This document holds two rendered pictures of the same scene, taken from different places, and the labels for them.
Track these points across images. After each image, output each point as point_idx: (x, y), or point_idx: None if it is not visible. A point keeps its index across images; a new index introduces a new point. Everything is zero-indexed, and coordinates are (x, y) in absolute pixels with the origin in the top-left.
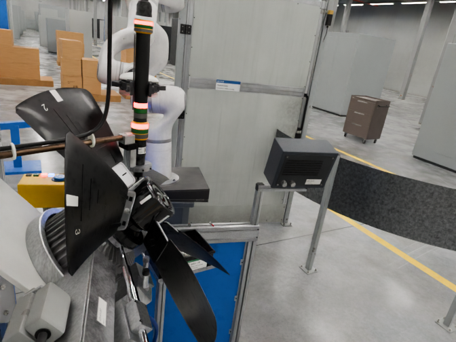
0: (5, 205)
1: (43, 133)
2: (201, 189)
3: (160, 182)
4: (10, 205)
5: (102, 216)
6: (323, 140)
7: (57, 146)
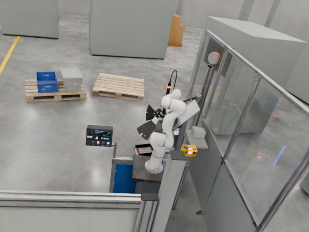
0: (184, 116)
1: None
2: (137, 154)
3: (156, 124)
4: (183, 118)
5: None
6: (89, 127)
7: None
